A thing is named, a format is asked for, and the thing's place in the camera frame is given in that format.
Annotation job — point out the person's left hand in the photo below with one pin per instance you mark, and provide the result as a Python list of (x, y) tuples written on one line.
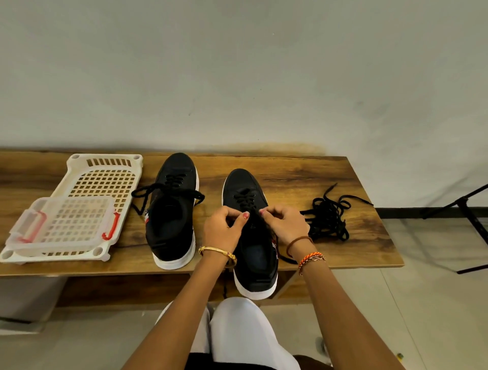
[(221, 229)]

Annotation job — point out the person's right hand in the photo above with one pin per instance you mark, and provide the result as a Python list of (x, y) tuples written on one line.
[(286, 225)]

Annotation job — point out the black sneaker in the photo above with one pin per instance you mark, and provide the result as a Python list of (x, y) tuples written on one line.
[(171, 221), (255, 259)]

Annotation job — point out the person's right forearm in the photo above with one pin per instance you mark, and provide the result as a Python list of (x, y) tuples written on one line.
[(347, 316)]

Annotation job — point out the person's left forearm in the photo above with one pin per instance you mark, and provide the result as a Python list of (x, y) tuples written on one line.
[(179, 316)]

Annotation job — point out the person's black shirt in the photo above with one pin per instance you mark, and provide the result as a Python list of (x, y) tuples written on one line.
[(251, 364)]

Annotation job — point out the grey slipper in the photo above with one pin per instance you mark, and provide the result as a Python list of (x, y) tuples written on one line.
[(322, 348)]

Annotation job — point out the white plastic lattice basket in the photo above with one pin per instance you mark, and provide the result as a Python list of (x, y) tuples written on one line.
[(103, 175)]

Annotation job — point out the black tripod stand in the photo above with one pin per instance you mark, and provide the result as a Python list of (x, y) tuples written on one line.
[(469, 221)]

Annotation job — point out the white box under table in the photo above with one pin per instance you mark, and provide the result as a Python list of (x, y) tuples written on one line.
[(30, 301)]

